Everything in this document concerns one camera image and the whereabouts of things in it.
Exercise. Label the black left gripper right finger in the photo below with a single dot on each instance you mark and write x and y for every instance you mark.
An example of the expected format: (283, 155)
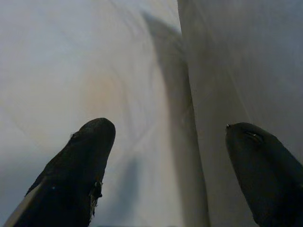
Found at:
(267, 175)

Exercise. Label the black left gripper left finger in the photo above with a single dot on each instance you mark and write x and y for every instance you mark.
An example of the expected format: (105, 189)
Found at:
(71, 179)

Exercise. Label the white quilted mattress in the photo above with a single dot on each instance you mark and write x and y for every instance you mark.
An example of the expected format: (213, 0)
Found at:
(71, 59)

